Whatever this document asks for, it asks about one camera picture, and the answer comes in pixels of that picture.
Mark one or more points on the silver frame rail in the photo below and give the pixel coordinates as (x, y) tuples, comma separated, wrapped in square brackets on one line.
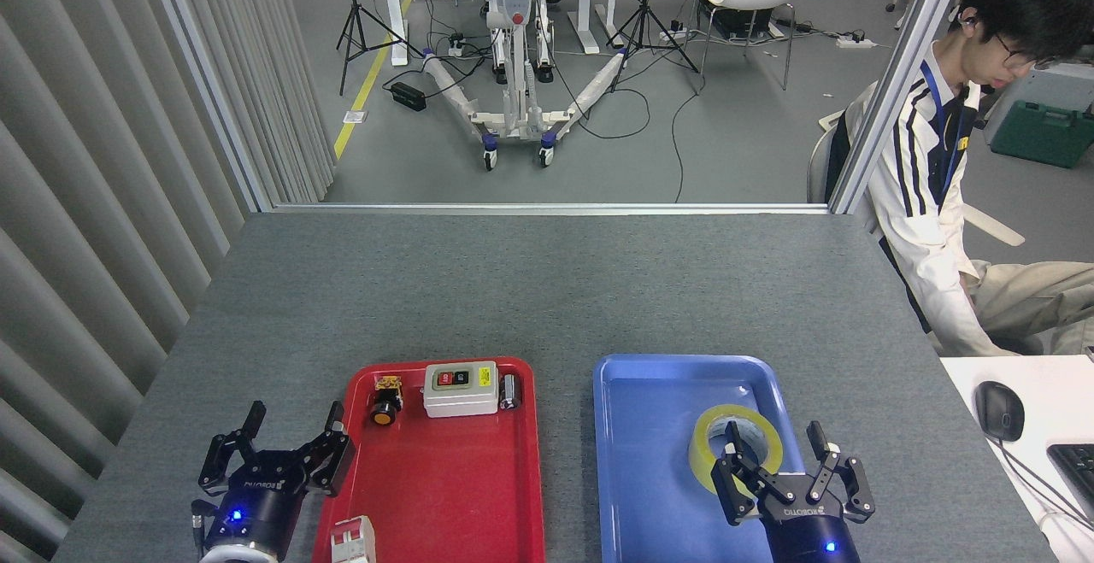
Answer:
[(547, 208)]

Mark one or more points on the white stand on wheels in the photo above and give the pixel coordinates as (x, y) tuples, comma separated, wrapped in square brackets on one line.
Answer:
[(516, 76)]

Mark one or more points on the person's pale chair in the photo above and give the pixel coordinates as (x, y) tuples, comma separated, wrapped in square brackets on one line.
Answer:
[(817, 170)]

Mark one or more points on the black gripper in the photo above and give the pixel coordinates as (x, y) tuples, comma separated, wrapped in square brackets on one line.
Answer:
[(256, 503), (808, 533)]

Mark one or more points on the black computer mouse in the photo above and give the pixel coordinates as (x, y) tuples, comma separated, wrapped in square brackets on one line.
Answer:
[(1000, 411)]

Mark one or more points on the yellow and black push button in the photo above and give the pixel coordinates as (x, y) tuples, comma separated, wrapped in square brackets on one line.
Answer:
[(385, 409)]

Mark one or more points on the white circuit breaker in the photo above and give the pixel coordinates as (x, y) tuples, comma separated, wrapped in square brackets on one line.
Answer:
[(352, 542)]

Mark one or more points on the seated person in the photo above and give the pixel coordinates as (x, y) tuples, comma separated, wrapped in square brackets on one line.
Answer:
[(919, 204)]

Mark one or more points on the white switch box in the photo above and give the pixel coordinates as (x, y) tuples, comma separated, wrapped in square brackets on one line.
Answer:
[(461, 399)]

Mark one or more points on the small silver black cylinder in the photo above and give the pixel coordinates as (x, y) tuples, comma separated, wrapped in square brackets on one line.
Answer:
[(510, 392)]

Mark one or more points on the silver frame post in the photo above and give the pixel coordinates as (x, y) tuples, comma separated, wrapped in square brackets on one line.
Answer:
[(209, 85), (897, 85)]

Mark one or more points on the black keyboard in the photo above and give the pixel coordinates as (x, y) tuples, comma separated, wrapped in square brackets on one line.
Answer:
[(1079, 469)]

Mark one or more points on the blue plastic tray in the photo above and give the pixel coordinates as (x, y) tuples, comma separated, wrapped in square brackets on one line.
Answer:
[(649, 460)]

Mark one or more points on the black power adapter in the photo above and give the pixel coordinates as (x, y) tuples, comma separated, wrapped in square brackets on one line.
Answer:
[(408, 96)]

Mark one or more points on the white power strip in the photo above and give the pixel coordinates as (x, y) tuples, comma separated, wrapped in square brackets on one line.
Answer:
[(855, 43)]

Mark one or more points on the white side desk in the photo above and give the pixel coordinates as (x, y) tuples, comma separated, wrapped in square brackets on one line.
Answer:
[(1060, 392)]

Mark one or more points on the yellow tape roll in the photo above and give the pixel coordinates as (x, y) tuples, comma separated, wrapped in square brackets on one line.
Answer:
[(702, 448)]

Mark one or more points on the red plastic tray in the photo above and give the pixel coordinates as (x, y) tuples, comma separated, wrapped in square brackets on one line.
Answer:
[(453, 486)]

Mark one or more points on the green case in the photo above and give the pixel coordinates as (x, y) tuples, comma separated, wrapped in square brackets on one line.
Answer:
[(1043, 136)]

